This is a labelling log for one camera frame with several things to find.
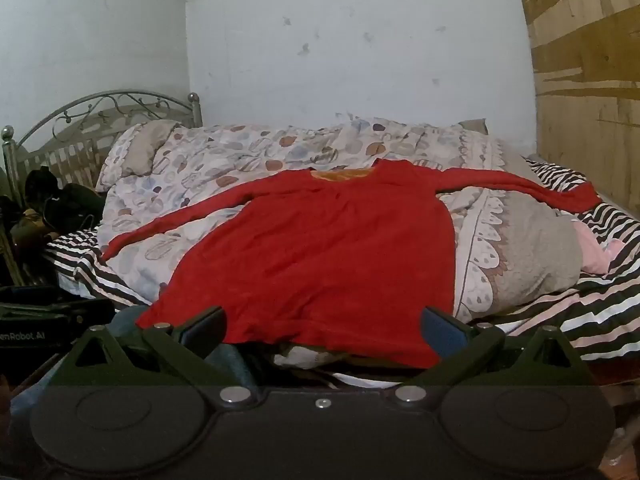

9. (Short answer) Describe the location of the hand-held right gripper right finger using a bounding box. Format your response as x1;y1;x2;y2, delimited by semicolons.
394;306;597;405

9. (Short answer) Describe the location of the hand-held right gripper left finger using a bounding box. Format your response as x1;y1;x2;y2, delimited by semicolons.
47;306;261;406

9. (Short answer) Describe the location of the red long-sleeved shirt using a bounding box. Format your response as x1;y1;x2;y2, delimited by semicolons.
101;158;602;368

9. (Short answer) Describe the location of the pile of dark clothes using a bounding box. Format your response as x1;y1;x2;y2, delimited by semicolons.
0;165;107;286

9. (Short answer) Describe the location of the dotted patterned quilt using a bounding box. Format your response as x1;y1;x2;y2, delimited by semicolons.
95;117;583;323

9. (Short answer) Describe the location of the black and white striped sheet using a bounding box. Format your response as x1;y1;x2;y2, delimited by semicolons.
45;157;640;361

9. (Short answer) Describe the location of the pink cloth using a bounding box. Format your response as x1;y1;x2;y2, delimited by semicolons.
572;220;626;275

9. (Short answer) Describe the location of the beige pillow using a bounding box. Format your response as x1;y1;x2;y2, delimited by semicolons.
122;121;177;176

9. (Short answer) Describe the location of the metal bed headboard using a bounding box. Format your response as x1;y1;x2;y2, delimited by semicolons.
0;90;203;201

